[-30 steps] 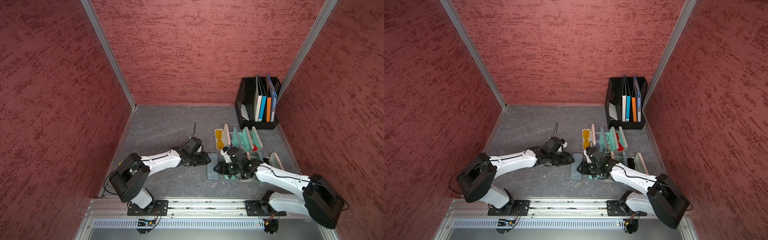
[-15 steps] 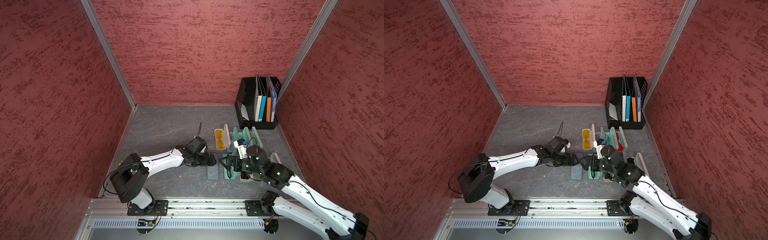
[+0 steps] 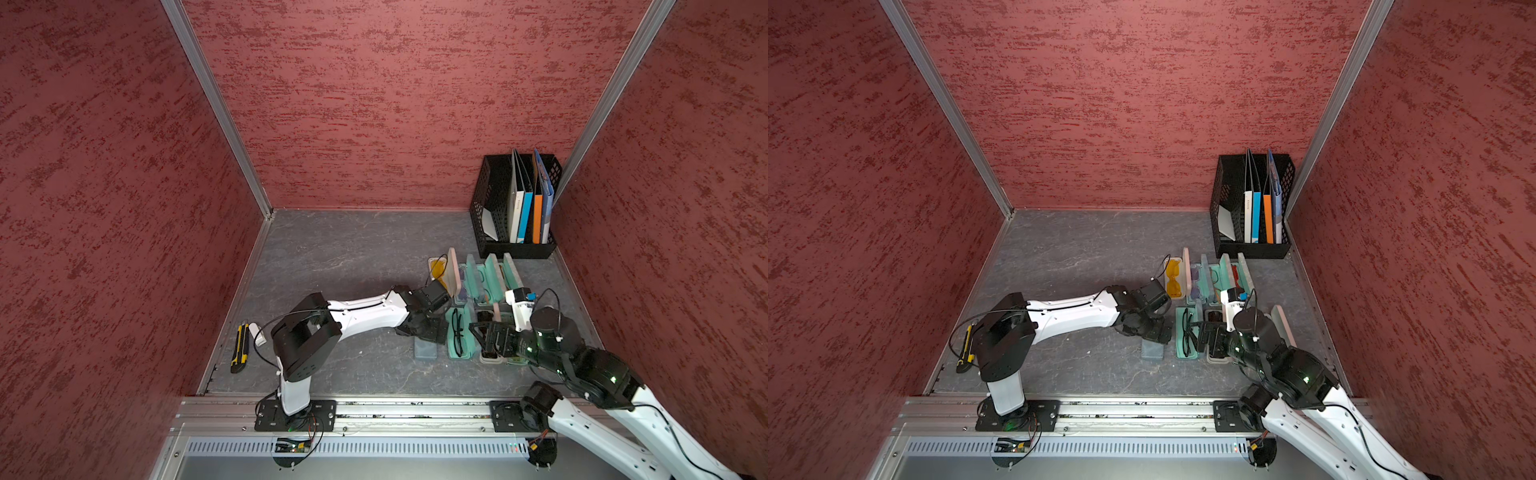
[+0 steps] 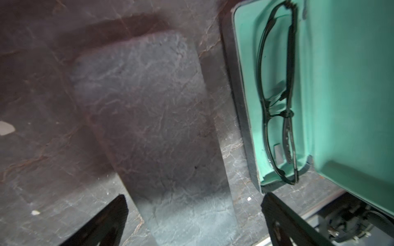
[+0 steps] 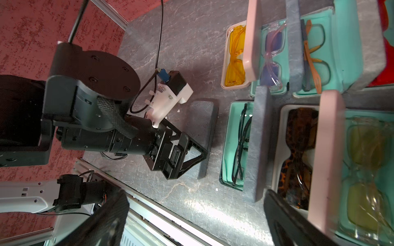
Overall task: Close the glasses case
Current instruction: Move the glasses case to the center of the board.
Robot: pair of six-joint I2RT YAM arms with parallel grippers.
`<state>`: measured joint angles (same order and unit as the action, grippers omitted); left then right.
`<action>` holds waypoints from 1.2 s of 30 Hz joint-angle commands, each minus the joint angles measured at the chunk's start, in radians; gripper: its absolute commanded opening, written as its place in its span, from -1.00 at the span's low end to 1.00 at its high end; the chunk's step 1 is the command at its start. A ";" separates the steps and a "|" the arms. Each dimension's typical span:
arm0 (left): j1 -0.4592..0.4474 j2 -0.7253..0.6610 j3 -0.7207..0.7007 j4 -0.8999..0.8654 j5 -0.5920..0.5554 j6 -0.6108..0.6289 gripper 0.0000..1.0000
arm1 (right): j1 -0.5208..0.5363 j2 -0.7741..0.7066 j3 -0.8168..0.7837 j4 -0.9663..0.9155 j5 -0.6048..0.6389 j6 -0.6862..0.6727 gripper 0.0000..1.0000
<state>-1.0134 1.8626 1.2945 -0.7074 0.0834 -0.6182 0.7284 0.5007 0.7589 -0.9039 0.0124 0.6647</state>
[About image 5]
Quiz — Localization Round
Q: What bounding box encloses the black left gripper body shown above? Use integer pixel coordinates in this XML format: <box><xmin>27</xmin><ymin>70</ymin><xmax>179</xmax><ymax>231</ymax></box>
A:
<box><xmin>144</xmin><ymin>119</ymin><xmax>189</xmax><ymax>179</ymax></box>

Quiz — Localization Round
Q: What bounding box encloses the aluminium corner post left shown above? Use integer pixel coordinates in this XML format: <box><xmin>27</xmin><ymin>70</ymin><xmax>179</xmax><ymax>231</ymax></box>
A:
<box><xmin>91</xmin><ymin>0</ymin><xmax>128</xmax><ymax>30</ymax></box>

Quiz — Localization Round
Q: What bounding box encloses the aluminium front rail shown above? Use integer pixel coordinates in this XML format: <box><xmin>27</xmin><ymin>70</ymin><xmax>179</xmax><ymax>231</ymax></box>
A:
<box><xmin>0</xmin><ymin>158</ymin><xmax>228</xmax><ymax>246</ymax></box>

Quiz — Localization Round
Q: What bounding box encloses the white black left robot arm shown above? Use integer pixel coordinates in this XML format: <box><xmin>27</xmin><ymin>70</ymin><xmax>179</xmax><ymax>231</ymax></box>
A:
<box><xmin>1</xmin><ymin>42</ymin><xmax>208</xmax><ymax>179</ymax></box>

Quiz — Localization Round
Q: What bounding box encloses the pink case with tortoise sunglasses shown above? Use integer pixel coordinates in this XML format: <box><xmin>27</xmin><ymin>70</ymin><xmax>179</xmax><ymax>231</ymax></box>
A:
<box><xmin>271</xmin><ymin>90</ymin><xmax>345</xmax><ymax>237</ymax></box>

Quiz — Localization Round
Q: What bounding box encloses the pink case with yellow glasses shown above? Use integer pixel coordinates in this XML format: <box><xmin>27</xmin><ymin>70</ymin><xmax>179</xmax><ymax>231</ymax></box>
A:
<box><xmin>221</xmin><ymin>1</ymin><xmax>262</xmax><ymax>90</ymax></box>

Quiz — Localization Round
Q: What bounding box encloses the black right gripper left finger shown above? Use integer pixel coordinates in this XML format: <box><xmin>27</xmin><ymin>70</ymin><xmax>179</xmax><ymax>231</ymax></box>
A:
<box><xmin>57</xmin><ymin>190</ymin><xmax>129</xmax><ymax>246</ymax></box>

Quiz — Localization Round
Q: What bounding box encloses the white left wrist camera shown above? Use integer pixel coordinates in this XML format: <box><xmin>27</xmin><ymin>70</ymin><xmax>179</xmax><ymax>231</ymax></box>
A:
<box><xmin>145</xmin><ymin>68</ymin><xmax>194</xmax><ymax>129</ymax></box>

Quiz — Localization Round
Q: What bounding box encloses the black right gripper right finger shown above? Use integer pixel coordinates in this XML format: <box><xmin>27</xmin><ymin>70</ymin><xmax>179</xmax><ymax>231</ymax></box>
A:
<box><xmin>264</xmin><ymin>189</ymin><xmax>336</xmax><ymax>246</ymax></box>

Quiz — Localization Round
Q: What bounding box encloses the case with clear yellow glasses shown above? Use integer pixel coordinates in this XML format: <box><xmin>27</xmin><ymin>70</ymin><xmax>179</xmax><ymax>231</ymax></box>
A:
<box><xmin>335</xmin><ymin>109</ymin><xmax>394</xmax><ymax>246</ymax></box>

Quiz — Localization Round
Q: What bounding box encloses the grey case with black glasses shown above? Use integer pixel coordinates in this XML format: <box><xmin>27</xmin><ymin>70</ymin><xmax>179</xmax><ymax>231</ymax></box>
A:
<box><xmin>219</xmin><ymin>86</ymin><xmax>273</xmax><ymax>203</ymax></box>

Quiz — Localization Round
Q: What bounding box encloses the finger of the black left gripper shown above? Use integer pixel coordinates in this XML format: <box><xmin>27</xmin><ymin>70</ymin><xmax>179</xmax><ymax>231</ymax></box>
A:
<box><xmin>180</xmin><ymin>133</ymin><xmax>208</xmax><ymax>176</ymax></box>

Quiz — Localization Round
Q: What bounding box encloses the grey case with purple glasses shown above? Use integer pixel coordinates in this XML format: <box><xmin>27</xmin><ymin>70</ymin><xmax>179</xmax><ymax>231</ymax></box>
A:
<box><xmin>243</xmin><ymin>1</ymin><xmax>304</xmax><ymax>97</ymax></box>

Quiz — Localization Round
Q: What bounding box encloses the grey case with orange glasses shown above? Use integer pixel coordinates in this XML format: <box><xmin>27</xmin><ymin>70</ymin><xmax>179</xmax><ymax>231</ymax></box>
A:
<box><xmin>299</xmin><ymin>1</ymin><xmax>386</xmax><ymax>93</ymax></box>

